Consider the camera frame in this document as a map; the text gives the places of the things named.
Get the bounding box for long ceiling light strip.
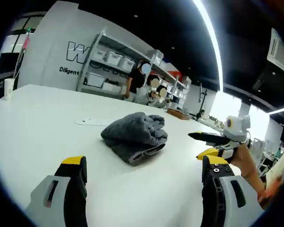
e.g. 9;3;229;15
193;0;225;93

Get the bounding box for white paper cup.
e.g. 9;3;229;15
3;78;15;100

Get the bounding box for person's cream and orange clothing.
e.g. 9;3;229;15
257;141;284;210

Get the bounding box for black tripod stand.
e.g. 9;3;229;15
195;84;208;119

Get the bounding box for grey towel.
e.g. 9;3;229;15
100;112;169;167

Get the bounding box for dark monitor screen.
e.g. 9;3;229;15
0;52;20;70

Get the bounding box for person's right hand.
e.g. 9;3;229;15
231;143;257;177

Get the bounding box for brown wooden tray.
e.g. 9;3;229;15
167;107;191;121

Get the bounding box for group of white storage bins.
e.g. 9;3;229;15
85;48;190;100

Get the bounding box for ceiling air conditioner vent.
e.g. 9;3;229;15
266;27;284;77

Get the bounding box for white flat sheet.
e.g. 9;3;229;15
75;118;110;127

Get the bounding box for grey metal shelving rack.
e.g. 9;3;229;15
76;29;192;112

